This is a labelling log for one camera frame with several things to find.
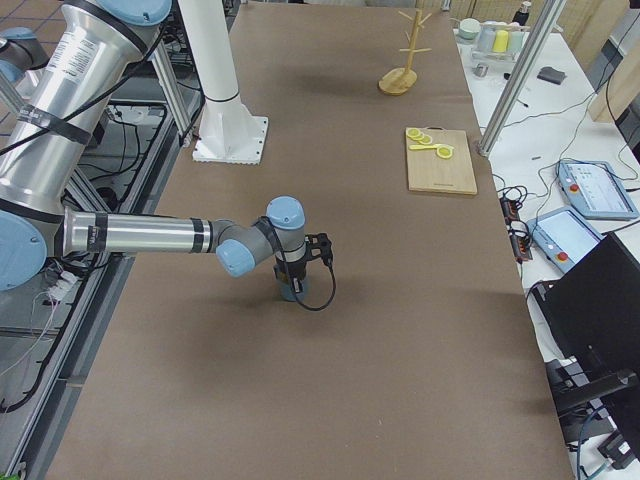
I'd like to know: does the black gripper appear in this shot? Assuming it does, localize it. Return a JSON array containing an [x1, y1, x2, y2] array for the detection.
[[274, 259, 306, 293]]

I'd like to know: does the dark blue mug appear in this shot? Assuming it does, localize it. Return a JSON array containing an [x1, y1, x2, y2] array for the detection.
[[278, 280, 308, 302]]

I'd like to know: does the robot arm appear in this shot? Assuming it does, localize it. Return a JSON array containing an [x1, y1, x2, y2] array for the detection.
[[1, 1, 310, 290], [1, 27, 49, 84]]

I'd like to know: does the bamboo cup rack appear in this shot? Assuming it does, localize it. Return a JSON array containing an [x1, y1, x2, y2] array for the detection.
[[378, 1, 431, 96]]

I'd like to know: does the small metal cup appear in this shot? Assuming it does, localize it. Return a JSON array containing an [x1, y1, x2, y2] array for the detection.
[[474, 63, 489, 78]]

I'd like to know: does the grey cup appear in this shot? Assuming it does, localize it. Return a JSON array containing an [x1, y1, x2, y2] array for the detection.
[[477, 26, 496, 52]]

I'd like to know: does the yellow cup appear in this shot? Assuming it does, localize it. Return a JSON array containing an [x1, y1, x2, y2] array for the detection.
[[492, 30, 509, 54]]

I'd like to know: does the bamboo cutting board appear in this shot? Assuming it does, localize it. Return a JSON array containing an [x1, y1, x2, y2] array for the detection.
[[405, 127, 477, 195]]

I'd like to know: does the yellow plastic knife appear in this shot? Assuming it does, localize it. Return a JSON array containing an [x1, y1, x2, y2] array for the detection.
[[408, 144, 446, 150]]

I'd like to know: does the lemon slice front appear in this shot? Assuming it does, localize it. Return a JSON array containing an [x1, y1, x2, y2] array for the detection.
[[435, 144, 454, 159]]

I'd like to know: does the power strip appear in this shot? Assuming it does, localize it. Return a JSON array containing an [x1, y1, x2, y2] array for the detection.
[[500, 196, 532, 264]]

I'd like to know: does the lower teach pendant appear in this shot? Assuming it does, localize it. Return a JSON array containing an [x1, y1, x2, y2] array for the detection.
[[527, 207, 603, 273]]

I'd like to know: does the teach pendant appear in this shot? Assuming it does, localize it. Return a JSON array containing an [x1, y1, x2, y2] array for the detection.
[[527, 207, 603, 273], [558, 159, 639, 220]]

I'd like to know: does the pale green bowl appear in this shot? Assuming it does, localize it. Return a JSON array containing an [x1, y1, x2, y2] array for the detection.
[[458, 18, 481, 41]]

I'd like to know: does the black monitor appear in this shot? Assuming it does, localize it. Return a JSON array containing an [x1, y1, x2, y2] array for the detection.
[[533, 234, 639, 455]]

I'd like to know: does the upper teach pendant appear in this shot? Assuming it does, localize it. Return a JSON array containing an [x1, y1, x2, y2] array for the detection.
[[558, 159, 639, 220]]

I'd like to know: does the dark grey cloth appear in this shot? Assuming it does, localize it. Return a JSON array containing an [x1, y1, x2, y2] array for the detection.
[[537, 66, 567, 85]]

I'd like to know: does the black bottle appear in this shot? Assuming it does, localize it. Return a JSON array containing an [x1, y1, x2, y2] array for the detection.
[[512, 0, 532, 26]]

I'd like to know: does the black camera cable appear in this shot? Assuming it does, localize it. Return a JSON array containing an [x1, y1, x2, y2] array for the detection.
[[292, 254, 338, 312]]

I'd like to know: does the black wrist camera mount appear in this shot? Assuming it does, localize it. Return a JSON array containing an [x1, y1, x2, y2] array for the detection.
[[305, 233, 333, 267]]

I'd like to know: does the aluminium frame post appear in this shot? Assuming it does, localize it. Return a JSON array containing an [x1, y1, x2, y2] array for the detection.
[[478, 0, 566, 158]]

